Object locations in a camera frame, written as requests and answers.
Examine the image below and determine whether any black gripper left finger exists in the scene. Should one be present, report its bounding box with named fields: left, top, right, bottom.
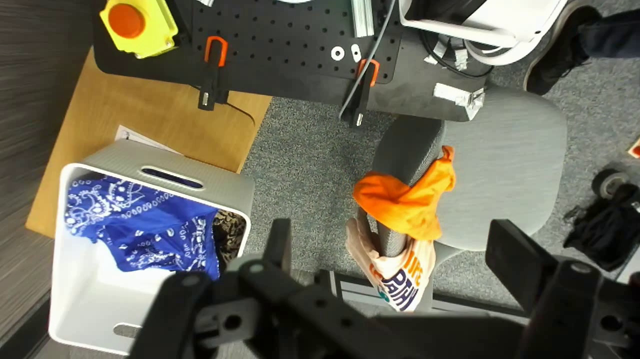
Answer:
left=129, top=217, right=348, bottom=359

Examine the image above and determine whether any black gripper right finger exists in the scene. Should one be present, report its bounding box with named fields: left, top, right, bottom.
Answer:
left=484, top=217, right=640, bottom=359

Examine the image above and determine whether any blue paisley bandana cloth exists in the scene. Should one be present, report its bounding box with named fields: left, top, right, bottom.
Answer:
left=64, top=171, right=224, bottom=281

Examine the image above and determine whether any orange cloth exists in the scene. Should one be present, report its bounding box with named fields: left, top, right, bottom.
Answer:
left=350, top=143, right=460, bottom=243

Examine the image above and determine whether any white plastic basket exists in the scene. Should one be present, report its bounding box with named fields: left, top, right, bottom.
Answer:
left=46, top=137, right=257, bottom=356

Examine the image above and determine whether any peach printed cloth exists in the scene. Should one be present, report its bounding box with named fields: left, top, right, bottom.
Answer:
left=344, top=215, right=438, bottom=315

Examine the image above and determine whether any black bag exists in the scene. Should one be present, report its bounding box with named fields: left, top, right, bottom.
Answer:
left=562, top=167, right=640, bottom=273

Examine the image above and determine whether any grey upholstered chair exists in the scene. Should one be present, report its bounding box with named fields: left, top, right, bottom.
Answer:
left=368, top=87, right=570, bottom=315

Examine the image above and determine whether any brown cardboard box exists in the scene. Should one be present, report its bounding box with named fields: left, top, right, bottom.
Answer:
left=24, top=45, right=275, bottom=239

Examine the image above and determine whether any dark shoe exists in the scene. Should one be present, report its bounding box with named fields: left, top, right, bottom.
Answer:
left=522, top=5, right=640, bottom=95

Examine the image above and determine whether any black perforated mounting board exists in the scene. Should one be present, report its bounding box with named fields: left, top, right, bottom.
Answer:
left=93, top=0, right=493, bottom=121

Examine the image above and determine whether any yellow emergency stop button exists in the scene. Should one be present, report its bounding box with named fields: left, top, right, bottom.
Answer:
left=98, top=0, right=180, bottom=59

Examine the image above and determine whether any aluminium extrusion piece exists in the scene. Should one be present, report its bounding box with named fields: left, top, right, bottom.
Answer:
left=348, top=0, right=379, bottom=37

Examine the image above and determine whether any orange handled black clamp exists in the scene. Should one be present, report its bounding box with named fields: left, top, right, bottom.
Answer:
left=196, top=33, right=233, bottom=111
left=338, top=57, right=385, bottom=127

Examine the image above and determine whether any thin grey cable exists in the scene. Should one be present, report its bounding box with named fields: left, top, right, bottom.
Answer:
left=368, top=0, right=402, bottom=67

